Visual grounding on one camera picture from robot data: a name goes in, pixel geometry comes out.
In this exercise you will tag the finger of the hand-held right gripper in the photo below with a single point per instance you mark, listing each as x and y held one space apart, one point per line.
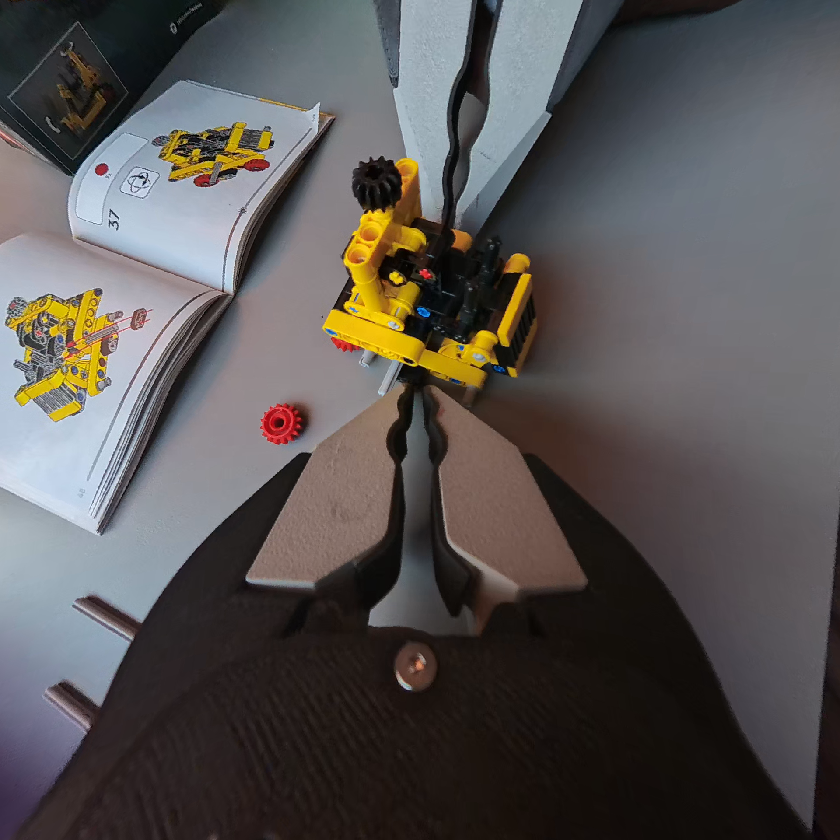
518 72
426 65

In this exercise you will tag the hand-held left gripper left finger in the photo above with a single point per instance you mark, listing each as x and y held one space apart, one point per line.
328 518

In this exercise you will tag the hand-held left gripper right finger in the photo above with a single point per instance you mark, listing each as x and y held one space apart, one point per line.
499 518

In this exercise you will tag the yellow black lego bulldozer model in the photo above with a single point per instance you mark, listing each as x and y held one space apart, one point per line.
407 328

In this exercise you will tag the red lego gear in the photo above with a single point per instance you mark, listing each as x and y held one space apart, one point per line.
283 424

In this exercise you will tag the lego instruction booklet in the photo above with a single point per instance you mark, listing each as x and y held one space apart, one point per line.
184 216

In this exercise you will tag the dark lego set box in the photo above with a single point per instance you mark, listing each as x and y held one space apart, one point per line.
65 79

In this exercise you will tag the dark grey rod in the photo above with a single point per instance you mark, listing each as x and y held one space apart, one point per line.
72 705
108 617

